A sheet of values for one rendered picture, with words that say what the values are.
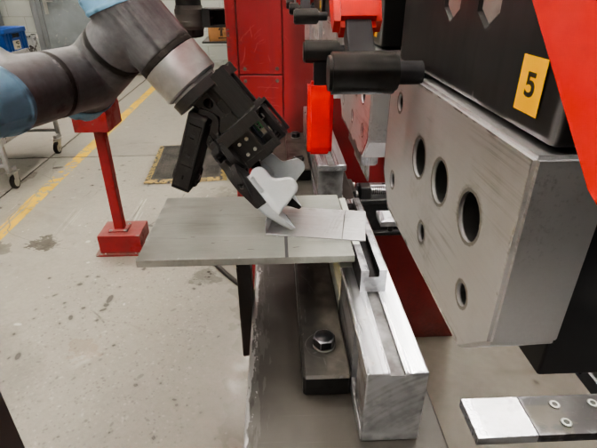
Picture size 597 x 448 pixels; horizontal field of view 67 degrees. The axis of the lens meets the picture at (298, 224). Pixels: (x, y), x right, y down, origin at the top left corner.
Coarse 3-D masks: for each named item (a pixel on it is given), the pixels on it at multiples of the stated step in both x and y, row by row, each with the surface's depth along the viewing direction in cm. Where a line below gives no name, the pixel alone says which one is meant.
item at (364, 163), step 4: (348, 136) 62; (352, 140) 59; (352, 144) 59; (356, 148) 56; (356, 152) 56; (356, 156) 61; (360, 156) 54; (360, 160) 54; (364, 160) 53; (368, 160) 53; (372, 160) 53; (376, 160) 53; (360, 164) 59; (364, 164) 53; (368, 164) 53; (372, 164) 54; (364, 168) 56; (368, 168) 54; (364, 172) 56; (368, 172) 54; (368, 176) 54; (368, 180) 54
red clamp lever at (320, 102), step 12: (312, 48) 36; (324, 48) 36; (336, 48) 37; (312, 60) 37; (324, 60) 37; (324, 72) 38; (312, 84) 38; (324, 84) 38; (312, 96) 38; (324, 96) 38; (312, 108) 39; (324, 108) 39; (312, 120) 39; (324, 120) 39; (312, 132) 40; (324, 132) 40; (312, 144) 40; (324, 144) 40
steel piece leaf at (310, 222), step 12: (288, 216) 63; (300, 216) 63; (312, 216) 63; (324, 216) 63; (336, 216) 63; (276, 228) 60; (300, 228) 60; (312, 228) 60; (324, 228) 60; (336, 228) 60
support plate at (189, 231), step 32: (160, 224) 62; (192, 224) 62; (224, 224) 62; (256, 224) 62; (160, 256) 54; (192, 256) 54; (224, 256) 54; (256, 256) 54; (320, 256) 54; (352, 256) 55
